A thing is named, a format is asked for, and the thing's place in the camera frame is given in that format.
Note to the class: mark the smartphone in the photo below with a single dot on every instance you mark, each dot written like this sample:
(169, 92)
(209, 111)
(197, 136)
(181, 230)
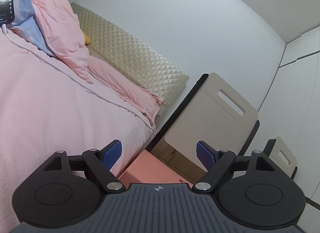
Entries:
(7, 14)

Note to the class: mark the right beige chair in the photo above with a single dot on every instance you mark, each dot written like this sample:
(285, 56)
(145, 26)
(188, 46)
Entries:
(277, 150)

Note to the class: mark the pink bed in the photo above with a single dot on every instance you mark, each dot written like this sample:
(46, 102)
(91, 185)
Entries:
(46, 107)

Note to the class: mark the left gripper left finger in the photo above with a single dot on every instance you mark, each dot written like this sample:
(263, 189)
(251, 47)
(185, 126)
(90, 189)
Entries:
(98, 164)

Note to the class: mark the left beige chair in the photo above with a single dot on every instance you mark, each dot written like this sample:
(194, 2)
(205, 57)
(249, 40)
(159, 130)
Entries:
(213, 112)

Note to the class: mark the pink duvet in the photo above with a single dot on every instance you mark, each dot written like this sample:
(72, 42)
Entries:
(63, 35)

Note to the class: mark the beige chair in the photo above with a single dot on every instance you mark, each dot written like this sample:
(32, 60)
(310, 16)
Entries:
(277, 150)
(213, 112)

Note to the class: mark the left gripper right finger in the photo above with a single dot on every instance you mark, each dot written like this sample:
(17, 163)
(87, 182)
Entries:
(218, 165)

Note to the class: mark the beige quilted headboard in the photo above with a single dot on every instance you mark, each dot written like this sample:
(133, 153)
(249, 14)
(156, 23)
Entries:
(135, 60)

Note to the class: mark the light blue blanket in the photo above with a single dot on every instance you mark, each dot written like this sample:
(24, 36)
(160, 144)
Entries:
(26, 27)

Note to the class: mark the pink pillow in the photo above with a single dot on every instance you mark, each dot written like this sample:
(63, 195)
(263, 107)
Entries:
(142, 99)

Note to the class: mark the orange box lid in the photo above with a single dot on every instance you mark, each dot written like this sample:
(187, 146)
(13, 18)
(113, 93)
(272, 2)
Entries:
(147, 169)

